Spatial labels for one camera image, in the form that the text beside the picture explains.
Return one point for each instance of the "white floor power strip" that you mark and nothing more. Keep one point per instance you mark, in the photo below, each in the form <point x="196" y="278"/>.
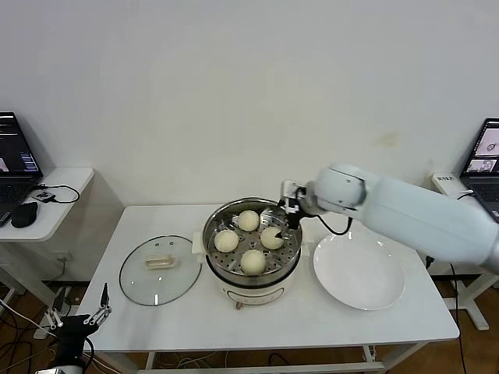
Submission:
<point x="62" y="299"/>

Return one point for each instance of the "white round plate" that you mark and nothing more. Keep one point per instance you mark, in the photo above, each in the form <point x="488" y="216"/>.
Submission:
<point x="358" y="272"/>

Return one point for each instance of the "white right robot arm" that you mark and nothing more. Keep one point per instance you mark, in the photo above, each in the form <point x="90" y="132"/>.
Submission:
<point x="409" y="210"/>

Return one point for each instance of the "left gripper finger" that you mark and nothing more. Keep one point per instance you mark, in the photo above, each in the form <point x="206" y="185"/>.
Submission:
<point x="54" y="319"/>
<point x="104" y="296"/>

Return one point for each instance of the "white table frame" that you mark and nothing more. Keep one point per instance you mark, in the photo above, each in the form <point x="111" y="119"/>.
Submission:
<point x="312" y="368"/>

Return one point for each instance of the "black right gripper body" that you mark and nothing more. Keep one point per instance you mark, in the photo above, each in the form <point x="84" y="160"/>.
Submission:
<point x="302" y="206"/>

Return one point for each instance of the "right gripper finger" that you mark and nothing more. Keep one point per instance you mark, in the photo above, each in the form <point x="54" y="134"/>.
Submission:
<point x="293" y="223"/>
<point x="283" y="202"/>

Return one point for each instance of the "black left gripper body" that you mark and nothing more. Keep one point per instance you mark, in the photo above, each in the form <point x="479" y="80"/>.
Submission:
<point x="74" y="339"/>

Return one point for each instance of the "round glass pot lid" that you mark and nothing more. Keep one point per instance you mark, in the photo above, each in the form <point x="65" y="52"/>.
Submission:
<point x="163" y="280"/>

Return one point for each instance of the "white wall outlet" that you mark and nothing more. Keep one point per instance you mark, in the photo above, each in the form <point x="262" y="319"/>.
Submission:
<point x="64" y="259"/>

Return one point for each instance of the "black laptop with dark screen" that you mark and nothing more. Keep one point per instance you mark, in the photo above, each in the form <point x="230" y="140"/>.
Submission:
<point x="15" y="156"/>

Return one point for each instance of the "black computer mouse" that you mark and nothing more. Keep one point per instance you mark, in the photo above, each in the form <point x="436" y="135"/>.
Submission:
<point x="24" y="215"/>

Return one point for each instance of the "white side desk with mouse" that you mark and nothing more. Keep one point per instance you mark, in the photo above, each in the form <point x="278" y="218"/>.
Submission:
<point x="66" y="183"/>

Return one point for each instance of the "small black usb device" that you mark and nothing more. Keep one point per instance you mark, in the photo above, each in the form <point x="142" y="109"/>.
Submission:
<point x="43" y="196"/>

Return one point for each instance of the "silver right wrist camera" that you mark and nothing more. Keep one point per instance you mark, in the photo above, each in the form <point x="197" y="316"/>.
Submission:
<point x="290" y="189"/>

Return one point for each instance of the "cream electric cooking pot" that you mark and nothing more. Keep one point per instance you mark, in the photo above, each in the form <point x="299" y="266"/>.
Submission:
<point x="253" y="290"/>

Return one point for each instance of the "stainless steel steamer basket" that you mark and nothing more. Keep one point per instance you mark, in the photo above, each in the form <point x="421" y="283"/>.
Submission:
<point x="218" y="265"/>

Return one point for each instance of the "white steamed baozi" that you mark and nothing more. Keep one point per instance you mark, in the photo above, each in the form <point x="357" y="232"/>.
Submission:
<point x="248" y="221"/>
<point x="252" y="262"/>
<point x="270" y="239"/>
<point x="226" y="240"/>

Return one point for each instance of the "white label with black text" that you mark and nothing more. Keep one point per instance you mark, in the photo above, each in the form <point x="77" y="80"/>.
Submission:
<point x="445" y="179"/>

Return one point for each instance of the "grey laptop with pink screen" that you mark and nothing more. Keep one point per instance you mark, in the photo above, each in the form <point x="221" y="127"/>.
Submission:
<point x="483" y="156"/>

